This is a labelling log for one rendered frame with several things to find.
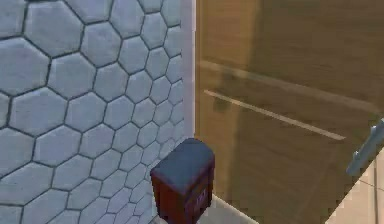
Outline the dark red bin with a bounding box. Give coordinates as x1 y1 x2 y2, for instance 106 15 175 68
149 137 216 224

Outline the brown wooden room door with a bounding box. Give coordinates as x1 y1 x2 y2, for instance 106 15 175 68
194 0 384 224

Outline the grey door handle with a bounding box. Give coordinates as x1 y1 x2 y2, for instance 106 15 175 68
345 117 384 177

